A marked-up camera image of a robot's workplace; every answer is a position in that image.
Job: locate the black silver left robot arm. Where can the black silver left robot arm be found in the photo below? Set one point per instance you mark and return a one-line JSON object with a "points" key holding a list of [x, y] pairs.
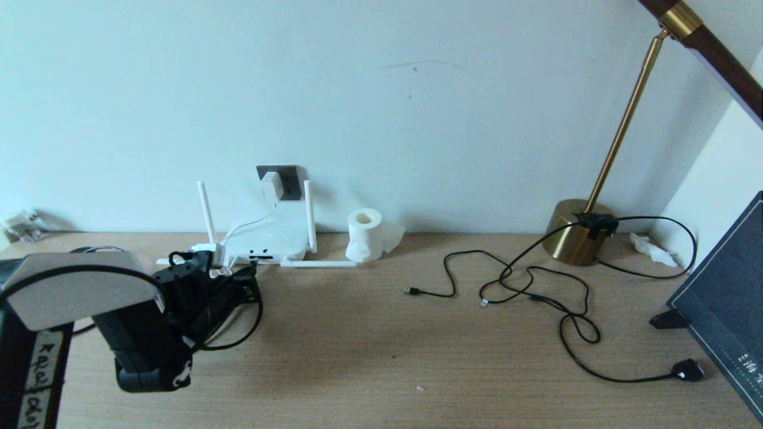
{"points": [[68, 298]]}

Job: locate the clear plastic wrapper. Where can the clear plastic wrapper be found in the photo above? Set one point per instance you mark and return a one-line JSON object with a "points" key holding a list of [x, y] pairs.
{"points": [[21, 225]]}

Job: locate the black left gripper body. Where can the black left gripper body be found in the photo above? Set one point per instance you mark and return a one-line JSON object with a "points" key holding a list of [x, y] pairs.
{"points": [[194, 295]]}

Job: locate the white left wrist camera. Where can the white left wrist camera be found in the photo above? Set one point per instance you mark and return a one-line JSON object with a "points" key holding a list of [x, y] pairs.
{"points": [[210, 253]]}

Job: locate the white toilet paper roll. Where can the white toilet paper roll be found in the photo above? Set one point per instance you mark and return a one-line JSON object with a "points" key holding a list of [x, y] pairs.
{"points": [[365, 235]]}

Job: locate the white router with antennas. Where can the white router with antennas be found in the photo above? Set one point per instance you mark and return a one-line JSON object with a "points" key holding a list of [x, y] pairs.
{"points": [[280, 238]]}

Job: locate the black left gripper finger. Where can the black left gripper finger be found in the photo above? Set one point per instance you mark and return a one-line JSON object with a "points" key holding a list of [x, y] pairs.
{"points": [[245, 292], [243, 275]]}

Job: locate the crumpled white tissue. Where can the crumpled white tissue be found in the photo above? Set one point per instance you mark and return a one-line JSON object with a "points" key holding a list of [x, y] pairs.
{"points": [[654, 250]]}

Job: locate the brass desk lamp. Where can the brass desk lamp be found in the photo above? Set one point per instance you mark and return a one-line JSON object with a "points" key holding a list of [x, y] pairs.
{"points": [[569, 238]]}

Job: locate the grey wall socket plate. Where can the grey wall socket plate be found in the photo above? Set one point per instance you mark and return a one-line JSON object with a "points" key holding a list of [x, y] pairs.
{"points": [[292, 179]]}

